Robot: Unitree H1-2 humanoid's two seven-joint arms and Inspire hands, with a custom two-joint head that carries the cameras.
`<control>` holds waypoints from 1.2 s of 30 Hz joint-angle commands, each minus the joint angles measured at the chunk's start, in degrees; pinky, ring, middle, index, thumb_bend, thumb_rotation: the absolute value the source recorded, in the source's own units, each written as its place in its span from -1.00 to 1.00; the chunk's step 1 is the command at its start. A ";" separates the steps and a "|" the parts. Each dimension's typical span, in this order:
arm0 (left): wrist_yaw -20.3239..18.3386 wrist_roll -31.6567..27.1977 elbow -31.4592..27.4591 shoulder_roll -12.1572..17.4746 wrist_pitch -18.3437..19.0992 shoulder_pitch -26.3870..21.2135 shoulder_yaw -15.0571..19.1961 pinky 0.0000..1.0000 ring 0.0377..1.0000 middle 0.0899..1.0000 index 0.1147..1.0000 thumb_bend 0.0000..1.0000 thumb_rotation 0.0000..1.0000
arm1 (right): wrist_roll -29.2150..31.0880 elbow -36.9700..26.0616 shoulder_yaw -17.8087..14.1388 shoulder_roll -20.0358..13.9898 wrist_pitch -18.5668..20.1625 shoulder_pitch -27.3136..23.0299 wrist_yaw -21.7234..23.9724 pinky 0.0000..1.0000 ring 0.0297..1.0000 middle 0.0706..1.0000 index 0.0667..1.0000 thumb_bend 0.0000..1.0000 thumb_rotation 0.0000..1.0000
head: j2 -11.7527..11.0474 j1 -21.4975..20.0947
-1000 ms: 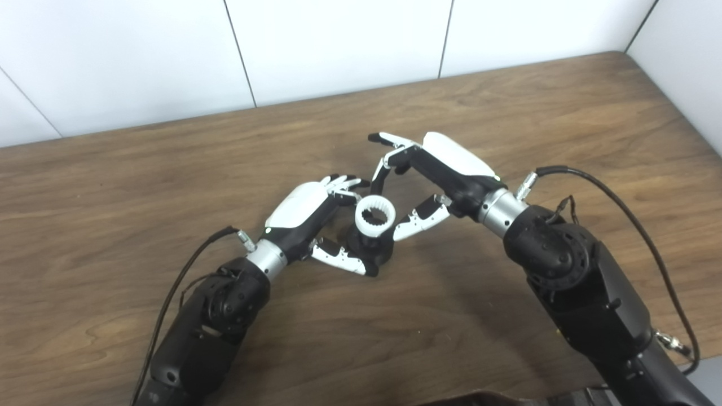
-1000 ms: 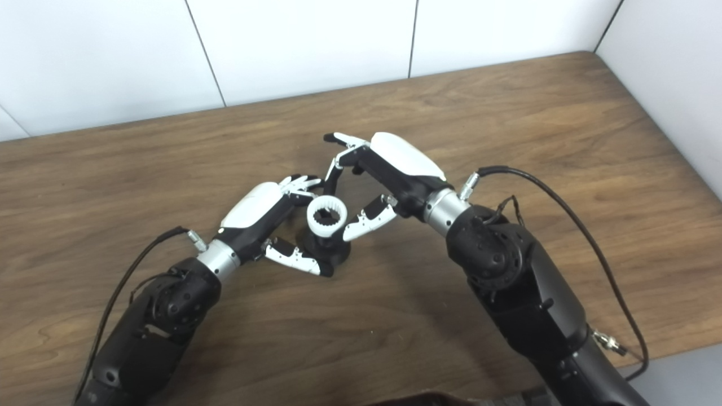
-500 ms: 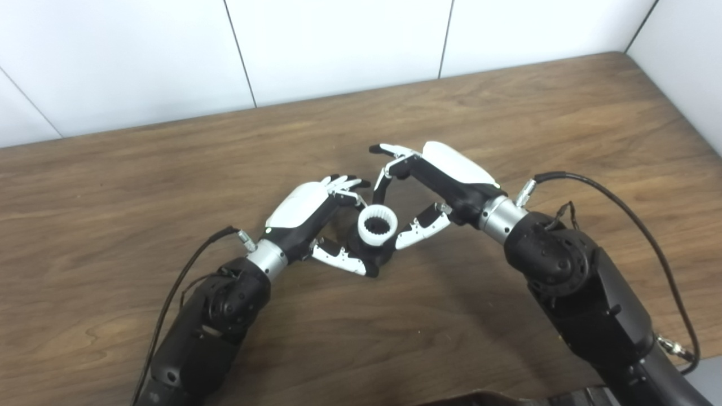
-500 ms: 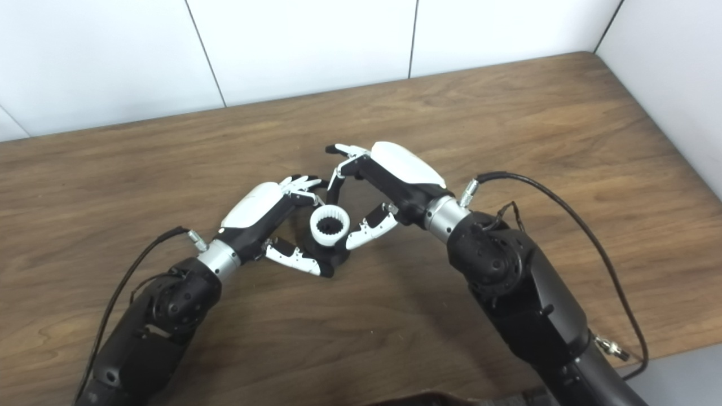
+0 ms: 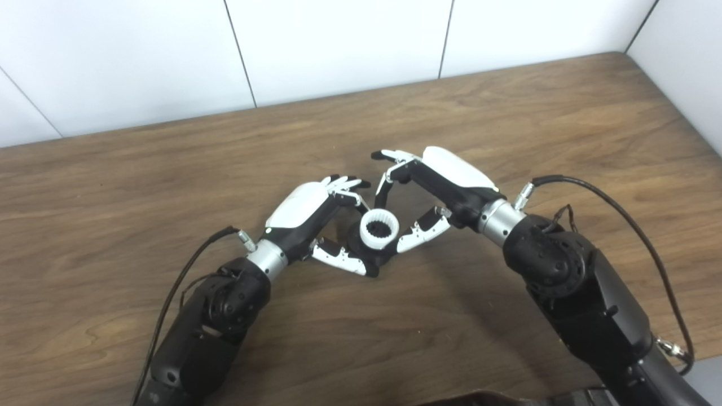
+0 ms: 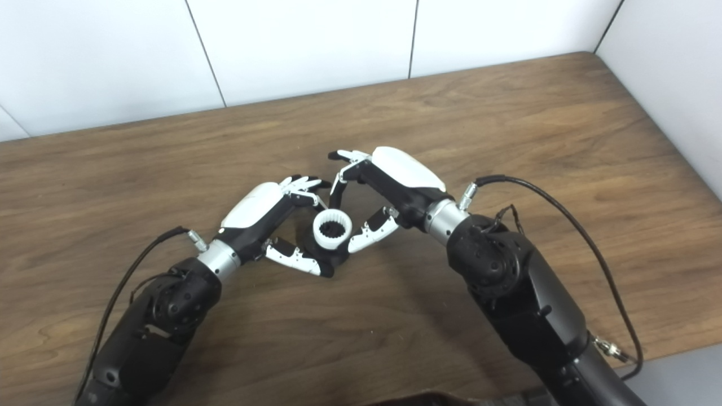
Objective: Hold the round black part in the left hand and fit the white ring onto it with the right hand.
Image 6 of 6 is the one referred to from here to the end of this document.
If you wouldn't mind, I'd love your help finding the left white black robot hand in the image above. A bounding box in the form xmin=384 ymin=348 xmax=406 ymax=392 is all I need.
xmin=217 ymin=176 xmax=334 ymax=278

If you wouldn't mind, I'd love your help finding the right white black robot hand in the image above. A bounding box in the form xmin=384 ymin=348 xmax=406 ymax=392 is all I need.
xmin=328 ymin=147 xmax=455 ymax=254

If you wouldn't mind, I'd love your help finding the white ring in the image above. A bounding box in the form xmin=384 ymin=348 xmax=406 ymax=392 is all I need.
xmin=313 ymin=209 xmax=353 ymax=250

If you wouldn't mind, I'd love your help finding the round black part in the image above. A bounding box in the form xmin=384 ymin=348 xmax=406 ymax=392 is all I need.
xmin=298 ymin=221 xmax=351 ymax=272

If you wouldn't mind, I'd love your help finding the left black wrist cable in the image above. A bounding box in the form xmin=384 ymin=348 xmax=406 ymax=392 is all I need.
xmin=73 ymin=226 xmax=209 ymax=404

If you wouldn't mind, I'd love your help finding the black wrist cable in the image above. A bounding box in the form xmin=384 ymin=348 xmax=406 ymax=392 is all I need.
xmin=458 ymin=175 xmax=644 ymax=381
xmin=73 ymin=226 xmax=209 ymax=404

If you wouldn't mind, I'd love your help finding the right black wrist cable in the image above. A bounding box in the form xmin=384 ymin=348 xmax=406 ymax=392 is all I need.
xmin=458 ymin=175 xmax=644 ymax=381

